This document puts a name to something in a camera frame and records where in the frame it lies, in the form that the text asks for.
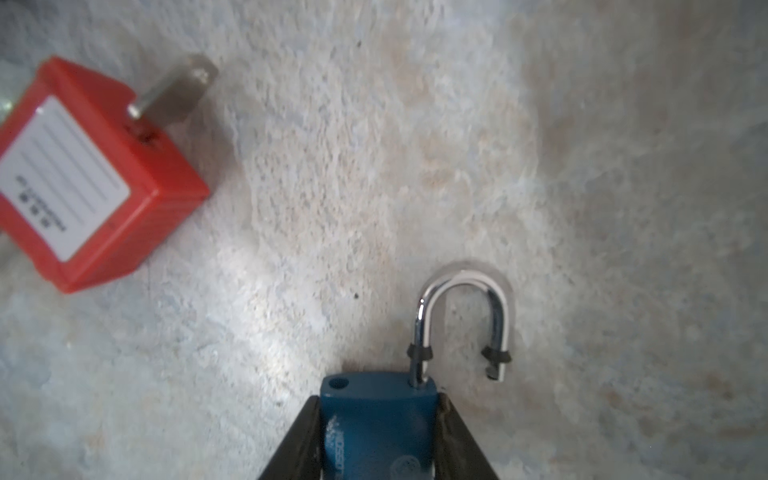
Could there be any red padlock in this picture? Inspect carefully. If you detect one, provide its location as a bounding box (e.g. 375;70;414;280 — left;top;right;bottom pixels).
1;53;218;293

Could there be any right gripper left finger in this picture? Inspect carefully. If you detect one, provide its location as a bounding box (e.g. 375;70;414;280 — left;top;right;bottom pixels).
258;395;323;480

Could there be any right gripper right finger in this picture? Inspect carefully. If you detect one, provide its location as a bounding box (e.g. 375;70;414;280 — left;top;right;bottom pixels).
433;393;499;480

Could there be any small blue padlock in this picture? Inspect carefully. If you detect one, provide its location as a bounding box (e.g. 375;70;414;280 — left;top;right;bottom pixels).
320;262;514;479

